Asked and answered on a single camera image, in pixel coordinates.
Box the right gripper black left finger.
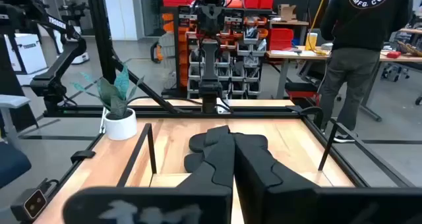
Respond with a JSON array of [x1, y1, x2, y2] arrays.
[[62, 125, 236, 224]]

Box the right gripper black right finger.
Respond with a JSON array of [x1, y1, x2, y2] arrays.
[[234, 134, 422, 224]]

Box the red plastic bin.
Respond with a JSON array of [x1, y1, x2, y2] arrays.
[[163, 0, 195, 8], [243, 0, 275, 10]]

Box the parts rack with bins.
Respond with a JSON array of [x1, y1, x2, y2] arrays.
[[161, 5, 274, 99]]

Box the red storage box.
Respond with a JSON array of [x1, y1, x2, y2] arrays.
[[268, 28, 295, 51]]

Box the small cardboard box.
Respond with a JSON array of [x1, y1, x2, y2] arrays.
[[278, 3, 297, 22]]

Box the yellow plastic container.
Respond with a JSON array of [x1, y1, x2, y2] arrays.
[[305, 32, 318, 52]]

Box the green plant in white pot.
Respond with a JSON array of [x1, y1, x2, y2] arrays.
[[71, 64, 146, 142]]

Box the black and red stool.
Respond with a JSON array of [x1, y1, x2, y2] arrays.
[[285, 81, 320, 103]]

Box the small black table clamp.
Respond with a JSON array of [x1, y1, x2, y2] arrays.
[[70, 150, 96, 165]]

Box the person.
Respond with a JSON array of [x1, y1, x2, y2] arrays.
[[318, 0, 415, 144]]

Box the white Trossen printed box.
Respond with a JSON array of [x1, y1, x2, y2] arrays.
[[3, 32, 49, 76]]

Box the wooden top work desk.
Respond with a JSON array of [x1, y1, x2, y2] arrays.
[[265, 45, 422, 123]]

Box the office chair blue seat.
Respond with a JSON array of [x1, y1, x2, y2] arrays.
[[0, 94, 32, 189]]

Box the black frame wooden shelf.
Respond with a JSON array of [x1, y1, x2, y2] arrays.
[[117, 120, 339, 188]]

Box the black frame upright post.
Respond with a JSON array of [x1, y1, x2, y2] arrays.
[[84, 0, 115, 85]]

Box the table-level camera box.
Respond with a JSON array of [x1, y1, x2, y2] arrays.
[[9, 181, 49, 222]]

